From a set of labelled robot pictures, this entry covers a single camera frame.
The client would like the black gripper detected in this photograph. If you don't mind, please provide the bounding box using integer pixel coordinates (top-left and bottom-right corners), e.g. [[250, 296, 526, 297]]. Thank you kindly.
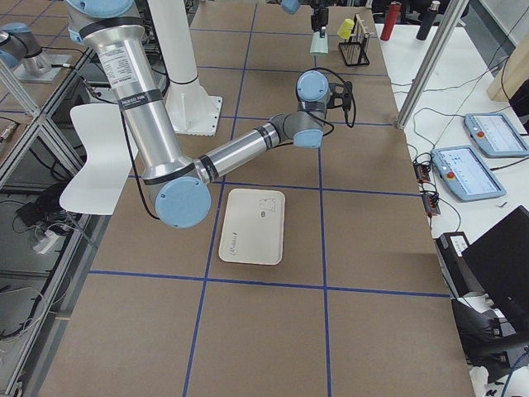
[[310, 0, 329, 38]]

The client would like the pale green plastic cup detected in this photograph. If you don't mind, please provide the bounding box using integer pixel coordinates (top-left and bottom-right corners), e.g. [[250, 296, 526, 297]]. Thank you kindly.
[[309, 31, 328, 56]]

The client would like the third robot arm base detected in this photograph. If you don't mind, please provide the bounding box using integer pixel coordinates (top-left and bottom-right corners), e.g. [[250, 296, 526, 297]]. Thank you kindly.
[[1, 22, 71, 84]]

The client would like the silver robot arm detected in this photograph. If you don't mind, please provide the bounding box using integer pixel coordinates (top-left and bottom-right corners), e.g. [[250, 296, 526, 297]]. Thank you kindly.
[[279, 0, 331, 38], [67, 1, 331, 228]]

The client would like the yellow plastic cup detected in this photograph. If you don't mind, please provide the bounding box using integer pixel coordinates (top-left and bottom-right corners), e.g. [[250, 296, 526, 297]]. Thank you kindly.
[[337, 18, 355, 41]]

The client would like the cream rabbit print tray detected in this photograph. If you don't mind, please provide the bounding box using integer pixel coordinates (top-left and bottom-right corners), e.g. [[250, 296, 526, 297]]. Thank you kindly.
[[218, 189, 285, 265]]

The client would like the red water bottle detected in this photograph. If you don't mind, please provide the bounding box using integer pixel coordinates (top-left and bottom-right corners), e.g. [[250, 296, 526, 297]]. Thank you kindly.
[[379, 1, 402, 41]]

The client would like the black water bottle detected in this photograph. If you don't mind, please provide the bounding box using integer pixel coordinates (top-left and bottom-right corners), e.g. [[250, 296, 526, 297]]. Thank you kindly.
[[416, 0, 441, 41]]

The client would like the near teach pendant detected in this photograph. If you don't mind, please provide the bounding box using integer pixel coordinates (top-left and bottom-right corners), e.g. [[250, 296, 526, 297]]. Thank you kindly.
[[431, 146, 507, 202]]

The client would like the teach pendant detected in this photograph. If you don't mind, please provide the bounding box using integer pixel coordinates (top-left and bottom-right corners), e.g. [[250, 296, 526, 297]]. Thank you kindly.
[[464, 112, 528, 158], [431, 146, 507, 202]]

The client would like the orange electronics board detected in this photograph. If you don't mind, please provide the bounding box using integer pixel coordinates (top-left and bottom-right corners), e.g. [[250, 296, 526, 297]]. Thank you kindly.
[[412, 160, 441, 218]]

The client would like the far teach pendant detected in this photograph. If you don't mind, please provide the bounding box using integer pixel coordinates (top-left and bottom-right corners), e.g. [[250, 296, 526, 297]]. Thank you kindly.
[[464, 112, 528, 158]]

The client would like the white plastic chair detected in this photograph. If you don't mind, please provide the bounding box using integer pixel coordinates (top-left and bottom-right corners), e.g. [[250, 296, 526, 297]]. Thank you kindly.
[[60, 103, 138, 215]]

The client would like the black box with label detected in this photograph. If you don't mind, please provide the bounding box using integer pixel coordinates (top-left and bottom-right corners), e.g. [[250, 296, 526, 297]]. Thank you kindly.
[[435, 232, 484, 298]]

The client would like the black laptop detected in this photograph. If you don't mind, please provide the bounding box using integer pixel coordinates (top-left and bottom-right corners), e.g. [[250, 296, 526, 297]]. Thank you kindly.
[[463, 205, 528, 332]]

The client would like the white power strip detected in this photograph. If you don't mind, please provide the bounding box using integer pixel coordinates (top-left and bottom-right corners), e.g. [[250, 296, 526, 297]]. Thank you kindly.
[[32, 229, 58, 255]]

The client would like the black wire cup rack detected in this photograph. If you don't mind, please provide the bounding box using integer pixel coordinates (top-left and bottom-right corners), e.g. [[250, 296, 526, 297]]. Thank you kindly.
[[338, 13, 370, 67]]

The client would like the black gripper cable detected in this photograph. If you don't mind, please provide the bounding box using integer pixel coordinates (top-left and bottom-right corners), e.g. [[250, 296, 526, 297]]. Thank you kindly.
[[284, 66, 357, 148]]

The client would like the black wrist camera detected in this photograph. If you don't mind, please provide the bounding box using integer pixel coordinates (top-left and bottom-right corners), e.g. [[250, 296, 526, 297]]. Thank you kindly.
[[326, 81, 353, 111]]

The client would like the aluminium frame post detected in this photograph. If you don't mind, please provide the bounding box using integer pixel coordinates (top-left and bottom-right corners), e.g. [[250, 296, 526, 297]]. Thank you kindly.
[[395, 0, 469, 130]]

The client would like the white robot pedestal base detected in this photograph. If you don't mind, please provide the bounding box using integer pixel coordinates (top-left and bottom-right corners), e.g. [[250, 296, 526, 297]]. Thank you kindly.
[[148, 0, 222, 136]]

